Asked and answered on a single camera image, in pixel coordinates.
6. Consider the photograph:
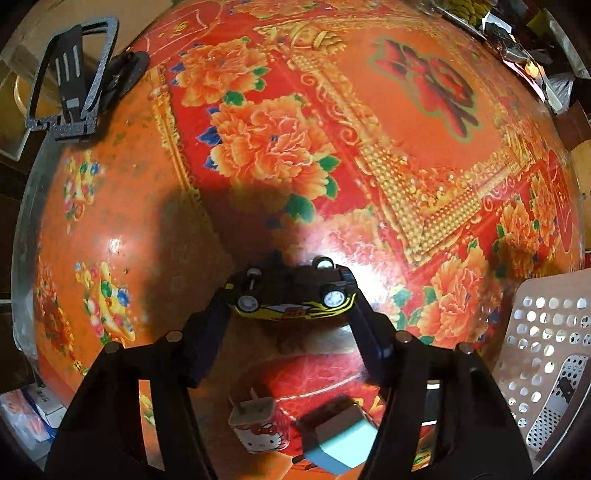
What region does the teal charger plug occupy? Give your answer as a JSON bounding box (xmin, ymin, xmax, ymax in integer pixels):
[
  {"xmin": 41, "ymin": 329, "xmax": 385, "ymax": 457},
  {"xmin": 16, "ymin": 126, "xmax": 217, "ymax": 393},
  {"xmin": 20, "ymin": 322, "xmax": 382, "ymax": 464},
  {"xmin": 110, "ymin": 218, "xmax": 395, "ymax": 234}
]
[{"xmin": 291, "ymin": 399, "xmax": 379, "ymax": 475}]

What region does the Hello Kitty charger plug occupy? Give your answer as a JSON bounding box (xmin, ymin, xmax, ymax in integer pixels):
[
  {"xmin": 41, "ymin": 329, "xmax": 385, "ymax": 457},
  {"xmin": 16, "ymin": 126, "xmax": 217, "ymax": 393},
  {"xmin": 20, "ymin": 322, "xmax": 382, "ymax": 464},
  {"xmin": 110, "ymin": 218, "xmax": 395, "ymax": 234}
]
[{"xmin": 228, "ymin": 388, "xmax": 290, "ymax": 454}]

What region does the black yellow toy car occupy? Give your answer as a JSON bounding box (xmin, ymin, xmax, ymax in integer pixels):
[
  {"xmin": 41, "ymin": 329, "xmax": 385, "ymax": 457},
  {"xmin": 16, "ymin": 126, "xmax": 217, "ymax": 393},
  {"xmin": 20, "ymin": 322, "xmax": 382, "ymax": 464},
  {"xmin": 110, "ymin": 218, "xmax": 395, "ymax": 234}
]
[{"xmin": 224, "ymin": 256, "xmax": 358, "ymax": 321}]

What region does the white perforated plastic basket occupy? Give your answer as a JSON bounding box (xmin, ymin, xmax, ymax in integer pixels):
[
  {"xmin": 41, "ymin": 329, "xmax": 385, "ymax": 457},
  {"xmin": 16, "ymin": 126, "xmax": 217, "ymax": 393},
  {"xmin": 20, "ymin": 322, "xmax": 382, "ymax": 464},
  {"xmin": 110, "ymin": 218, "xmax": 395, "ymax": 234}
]
[{"xmin": 493, "ymin": 269, "xmax": 590, "ymax": 470}]

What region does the red floral tablecloth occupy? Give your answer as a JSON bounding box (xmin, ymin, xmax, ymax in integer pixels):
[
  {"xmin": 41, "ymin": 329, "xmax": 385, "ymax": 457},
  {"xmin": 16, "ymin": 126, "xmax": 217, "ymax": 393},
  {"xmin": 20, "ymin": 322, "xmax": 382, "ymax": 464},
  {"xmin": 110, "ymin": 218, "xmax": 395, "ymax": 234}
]
[{"xmin": 30, "ymin": 1, "xmax": 584, "ymax": 479}]

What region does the grey black phone stand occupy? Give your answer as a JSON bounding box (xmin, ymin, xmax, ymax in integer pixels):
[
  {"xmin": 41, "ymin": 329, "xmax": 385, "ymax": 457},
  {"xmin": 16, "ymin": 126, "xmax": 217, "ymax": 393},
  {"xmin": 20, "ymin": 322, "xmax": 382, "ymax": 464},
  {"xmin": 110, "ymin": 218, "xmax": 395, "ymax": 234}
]
[{"xmin": 25, "ymin": 17, "xmax": 149, "ymax": 142}]

